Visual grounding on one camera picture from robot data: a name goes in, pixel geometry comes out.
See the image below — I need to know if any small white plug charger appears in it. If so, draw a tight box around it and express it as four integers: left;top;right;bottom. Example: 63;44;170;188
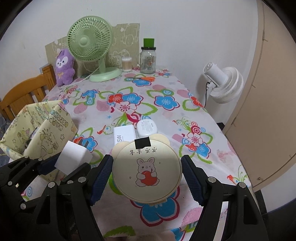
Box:
55;141;93;175

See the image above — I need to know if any cream bear round mirror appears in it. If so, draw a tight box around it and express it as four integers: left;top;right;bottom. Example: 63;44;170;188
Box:
111;133;182;205

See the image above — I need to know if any white 45W charger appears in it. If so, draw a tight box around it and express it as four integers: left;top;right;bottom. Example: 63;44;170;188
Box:
113;125;137;145

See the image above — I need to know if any white oval case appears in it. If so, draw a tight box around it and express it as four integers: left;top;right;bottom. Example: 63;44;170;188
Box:
137;119;158;138

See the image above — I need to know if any yellow patterned storage box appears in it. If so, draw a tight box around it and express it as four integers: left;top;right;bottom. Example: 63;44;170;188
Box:
0;99;78;182

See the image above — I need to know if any floral tablecloth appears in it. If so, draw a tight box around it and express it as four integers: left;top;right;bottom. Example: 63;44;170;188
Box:
21;68;251;241

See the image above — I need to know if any wooden chair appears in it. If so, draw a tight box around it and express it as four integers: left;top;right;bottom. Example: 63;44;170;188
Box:
1;64;56;121

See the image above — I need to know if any beige door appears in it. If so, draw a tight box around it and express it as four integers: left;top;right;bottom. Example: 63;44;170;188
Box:
226;3;295;191

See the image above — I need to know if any white standing fan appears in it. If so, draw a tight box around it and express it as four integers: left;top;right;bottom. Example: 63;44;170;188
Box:
203;62;244;104

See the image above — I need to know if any purple plush rabbit toy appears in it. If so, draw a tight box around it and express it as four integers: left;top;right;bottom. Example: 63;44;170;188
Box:
55;48;75;87

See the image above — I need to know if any cotton swab container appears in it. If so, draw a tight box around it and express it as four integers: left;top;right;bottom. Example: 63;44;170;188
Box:
121;57;132;72

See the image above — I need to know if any glass jar with green lid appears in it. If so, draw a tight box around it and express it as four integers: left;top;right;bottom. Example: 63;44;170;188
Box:
140;38;156;74

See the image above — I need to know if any green desk fan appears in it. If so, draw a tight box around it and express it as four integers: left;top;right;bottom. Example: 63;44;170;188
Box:
67;16;122;82

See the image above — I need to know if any patterned cardboard backboard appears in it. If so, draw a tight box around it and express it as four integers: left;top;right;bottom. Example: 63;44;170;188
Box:
45;23;140;78

